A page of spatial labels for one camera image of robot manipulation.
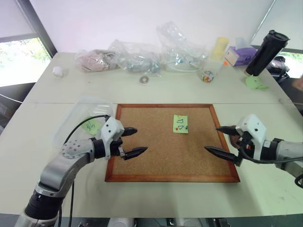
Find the dark window frame post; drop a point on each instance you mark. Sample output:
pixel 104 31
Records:
pixel 39 26

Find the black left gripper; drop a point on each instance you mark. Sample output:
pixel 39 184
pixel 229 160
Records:
pixel 115 146

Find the purple tissue box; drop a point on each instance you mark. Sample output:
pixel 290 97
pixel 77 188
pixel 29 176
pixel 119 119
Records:
pixel 239 56

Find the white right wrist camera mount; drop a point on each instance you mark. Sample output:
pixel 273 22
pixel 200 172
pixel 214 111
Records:
pixel 252 127

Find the person's bare hand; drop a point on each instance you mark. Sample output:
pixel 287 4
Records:
pixel 298 83

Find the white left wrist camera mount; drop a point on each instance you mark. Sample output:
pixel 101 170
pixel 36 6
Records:
pixel 111 128

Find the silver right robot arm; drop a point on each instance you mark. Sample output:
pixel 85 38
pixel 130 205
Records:
pixel 287 152

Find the wood-framed cork board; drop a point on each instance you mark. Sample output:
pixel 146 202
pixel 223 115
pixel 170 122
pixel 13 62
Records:
pixel 170 151

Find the black tumbler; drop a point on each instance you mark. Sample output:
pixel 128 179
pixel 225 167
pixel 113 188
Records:
pixel 267 54

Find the white roller blind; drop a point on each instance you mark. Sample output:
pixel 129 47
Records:
pixel 280 26
pixel 14 19

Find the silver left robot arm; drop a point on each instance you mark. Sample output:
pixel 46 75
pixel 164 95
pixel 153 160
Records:
pixel 59 165

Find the bag of pink cloth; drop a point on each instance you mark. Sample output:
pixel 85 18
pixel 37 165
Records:
pixel 94 61

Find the white rounded robot body part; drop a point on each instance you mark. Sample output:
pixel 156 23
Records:
pixel 120 222
pixel 188 222

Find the flat clear plastic bag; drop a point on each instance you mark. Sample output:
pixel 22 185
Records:
pixel 71 118

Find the small white tape roll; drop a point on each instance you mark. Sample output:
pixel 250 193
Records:
pixel 58 71

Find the cup with coloured pins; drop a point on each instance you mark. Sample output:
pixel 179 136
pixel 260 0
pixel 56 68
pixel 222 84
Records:
pixel 208 76

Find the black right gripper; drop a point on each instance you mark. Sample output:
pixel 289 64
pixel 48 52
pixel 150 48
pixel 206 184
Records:
pixel 242 144

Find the green sticky note with drawings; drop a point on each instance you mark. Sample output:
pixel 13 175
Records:
pixel 180 124

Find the black bag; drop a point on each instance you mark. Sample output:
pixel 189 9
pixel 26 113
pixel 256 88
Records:
pixel 280 67

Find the clear bag with grey items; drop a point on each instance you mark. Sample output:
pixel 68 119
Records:
pixel 136 59

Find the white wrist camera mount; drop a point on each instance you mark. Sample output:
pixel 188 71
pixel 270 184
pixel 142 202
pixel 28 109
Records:
pixel 111 128
pixel 252 127

